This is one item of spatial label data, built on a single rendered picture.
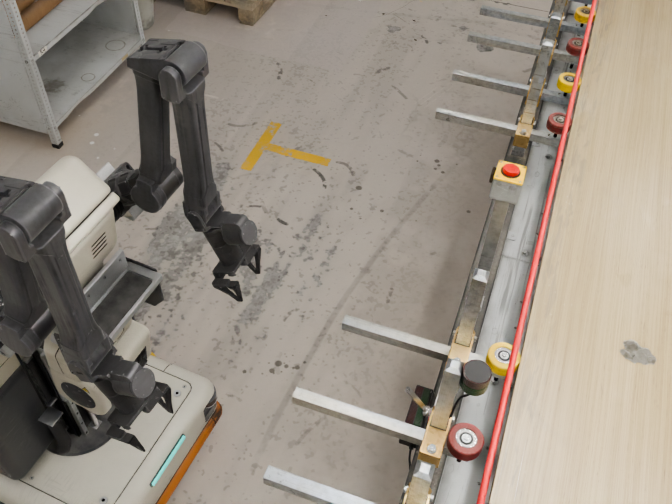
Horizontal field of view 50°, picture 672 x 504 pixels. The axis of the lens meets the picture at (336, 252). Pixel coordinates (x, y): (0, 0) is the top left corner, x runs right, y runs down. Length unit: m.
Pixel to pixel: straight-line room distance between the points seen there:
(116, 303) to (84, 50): 2.75
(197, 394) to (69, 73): 2.23
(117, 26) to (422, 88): 1.77
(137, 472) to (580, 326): 1.37
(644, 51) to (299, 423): 1.89
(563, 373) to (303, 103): 2.55
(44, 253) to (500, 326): 1.45
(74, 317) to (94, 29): 3.32
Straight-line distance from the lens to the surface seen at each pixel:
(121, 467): 2.38
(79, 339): 1.36
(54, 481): 2.42
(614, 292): 2.04
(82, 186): 1.56
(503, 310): 2.27
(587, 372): 1.86
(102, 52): 4.29
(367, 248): 3.20
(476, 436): 1.69
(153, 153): 1.58
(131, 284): 1.77
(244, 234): 1.62
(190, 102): 1.42
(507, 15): 3.21
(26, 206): 1.14
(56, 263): 1.21
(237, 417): 2.72
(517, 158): 2.67
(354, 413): 1.73
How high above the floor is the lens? 2.37
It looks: 48 degrees down
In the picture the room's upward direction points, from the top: 2 degrees clockwise
